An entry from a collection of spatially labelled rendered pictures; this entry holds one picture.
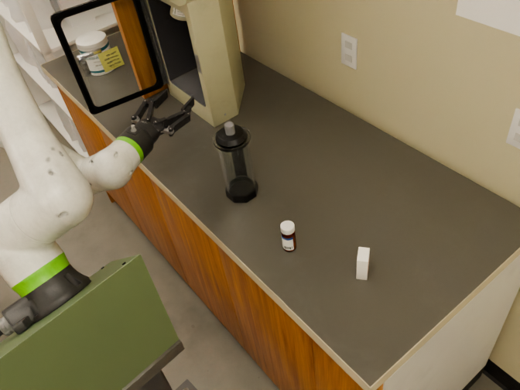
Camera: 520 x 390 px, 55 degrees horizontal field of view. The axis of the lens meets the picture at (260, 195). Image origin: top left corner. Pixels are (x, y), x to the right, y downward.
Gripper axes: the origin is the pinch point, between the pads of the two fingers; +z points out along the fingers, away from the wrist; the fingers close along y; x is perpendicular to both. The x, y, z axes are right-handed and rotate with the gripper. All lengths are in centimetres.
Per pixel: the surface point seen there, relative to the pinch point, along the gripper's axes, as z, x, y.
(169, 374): -32, 121, -6
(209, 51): 22.2, -5.9, -0.5
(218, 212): -17.8, 22.7, -23.1
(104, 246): 21, 129, 65
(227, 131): -10.7, -3.4, -22.7
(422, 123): 29, 4, -73
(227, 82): 27.3, 7.6, -5.0
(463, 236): -7, 11, -92
